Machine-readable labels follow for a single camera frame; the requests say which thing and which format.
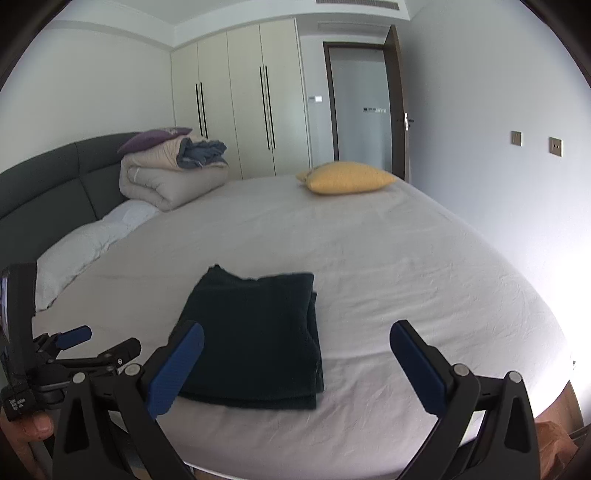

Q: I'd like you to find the white pillow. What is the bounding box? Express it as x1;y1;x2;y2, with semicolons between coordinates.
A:
34;199;162;312

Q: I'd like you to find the dark grey padded headboard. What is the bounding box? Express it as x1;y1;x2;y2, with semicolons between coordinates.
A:
0;132;144;273

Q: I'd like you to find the ceiling air vent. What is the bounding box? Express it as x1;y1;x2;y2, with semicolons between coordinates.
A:
315;0;400;11

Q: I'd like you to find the brown door frame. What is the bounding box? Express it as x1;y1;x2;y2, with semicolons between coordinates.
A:
322;41;393;172

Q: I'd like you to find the folded beige duvet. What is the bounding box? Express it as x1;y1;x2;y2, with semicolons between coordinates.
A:
119;136;230;212

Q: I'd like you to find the brown wooden door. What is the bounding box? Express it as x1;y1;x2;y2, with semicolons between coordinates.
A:
383;24;413;184

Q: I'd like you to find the bed with white sheet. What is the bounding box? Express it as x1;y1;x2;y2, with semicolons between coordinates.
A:
34;174;580;480

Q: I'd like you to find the dark green knit sweater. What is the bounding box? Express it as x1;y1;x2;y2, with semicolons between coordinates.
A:
171;264;325;411

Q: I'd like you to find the orange cloth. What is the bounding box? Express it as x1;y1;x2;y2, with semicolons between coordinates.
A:
536;408;581;480

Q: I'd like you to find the cream wardrobe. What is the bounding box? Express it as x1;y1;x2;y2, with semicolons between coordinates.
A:
170;17;311;182

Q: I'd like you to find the blue-grey blanket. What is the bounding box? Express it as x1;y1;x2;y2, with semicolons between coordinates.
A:
178;137;229;171

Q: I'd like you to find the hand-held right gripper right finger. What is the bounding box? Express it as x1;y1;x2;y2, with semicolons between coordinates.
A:
389;320;541;480

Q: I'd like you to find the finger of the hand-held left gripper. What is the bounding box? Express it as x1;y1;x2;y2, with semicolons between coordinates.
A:
46;337;142;376
34;325;92;361

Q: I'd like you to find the purple pillow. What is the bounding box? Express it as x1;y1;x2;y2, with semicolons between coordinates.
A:
117;128;194;154

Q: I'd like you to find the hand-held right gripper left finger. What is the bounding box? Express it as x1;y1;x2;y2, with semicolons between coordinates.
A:
52;320;206;480

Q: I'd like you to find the yellow pillow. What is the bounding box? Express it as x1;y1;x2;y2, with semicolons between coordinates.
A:
295;161;398;195

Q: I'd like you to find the person's left hand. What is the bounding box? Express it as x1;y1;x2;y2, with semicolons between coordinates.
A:
0;408;54;480

